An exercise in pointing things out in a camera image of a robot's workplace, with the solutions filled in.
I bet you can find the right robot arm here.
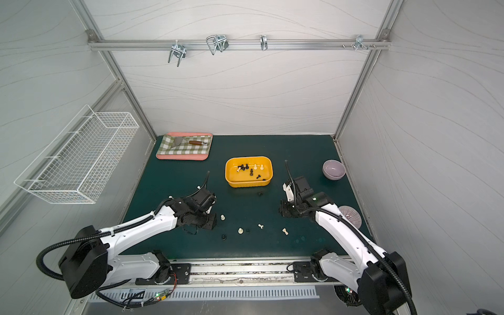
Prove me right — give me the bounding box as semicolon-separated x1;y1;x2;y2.
280;177;418;314

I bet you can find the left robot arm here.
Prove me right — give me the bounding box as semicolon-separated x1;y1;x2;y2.
59;188;217;299

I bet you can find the yellow plastic storage box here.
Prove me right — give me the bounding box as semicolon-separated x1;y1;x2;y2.
224;156;274;188

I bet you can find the purple bowl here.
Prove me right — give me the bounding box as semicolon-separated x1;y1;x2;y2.
322;160;346;181

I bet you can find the pink striped plate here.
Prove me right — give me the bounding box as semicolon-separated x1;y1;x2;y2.
339;206;362;229

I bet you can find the pink tray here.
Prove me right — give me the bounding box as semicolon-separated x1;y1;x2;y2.
156;132;213;161

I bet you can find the green checkered cloth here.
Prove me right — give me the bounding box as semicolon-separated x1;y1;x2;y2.
157;135;213;156

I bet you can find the metal hook clamp left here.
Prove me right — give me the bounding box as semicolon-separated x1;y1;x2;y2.
168;42;186;67

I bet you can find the metal hook clamp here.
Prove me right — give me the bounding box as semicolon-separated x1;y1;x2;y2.
206;35;229;55
168;42;186;67
341;35;375;51

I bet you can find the metal hook small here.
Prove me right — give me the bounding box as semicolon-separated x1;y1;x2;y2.
259;35;268;51

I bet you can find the metal hook clamp right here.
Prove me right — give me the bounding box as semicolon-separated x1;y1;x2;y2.
341;35;375;51

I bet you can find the metal hook clamp middle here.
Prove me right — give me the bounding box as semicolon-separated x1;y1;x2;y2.
206;35;229;55

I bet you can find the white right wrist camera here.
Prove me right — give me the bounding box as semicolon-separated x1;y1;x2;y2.
282;182;294;202

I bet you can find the right black cable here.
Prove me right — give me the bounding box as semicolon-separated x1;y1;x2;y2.
284;160;418;315

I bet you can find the black cable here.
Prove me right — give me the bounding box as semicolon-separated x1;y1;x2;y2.
36;171;211;310
284;160;418;315

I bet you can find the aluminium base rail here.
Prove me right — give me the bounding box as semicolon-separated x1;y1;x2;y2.
78;257;355;290

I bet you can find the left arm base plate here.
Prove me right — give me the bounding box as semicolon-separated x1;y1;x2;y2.
135;263;192;286

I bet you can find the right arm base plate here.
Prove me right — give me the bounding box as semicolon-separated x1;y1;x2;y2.
286;259;339;283

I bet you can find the wooden handled spatula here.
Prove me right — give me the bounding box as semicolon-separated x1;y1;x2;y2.
173;136;208;147

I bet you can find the white wire basket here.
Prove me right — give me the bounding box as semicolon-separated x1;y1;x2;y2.
14;105;139;205

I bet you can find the left black cable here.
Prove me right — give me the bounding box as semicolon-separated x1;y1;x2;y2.
36;171;211;310

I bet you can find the aluminium crossbar rail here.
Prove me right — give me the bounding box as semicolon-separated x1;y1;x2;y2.
88;38;392;51

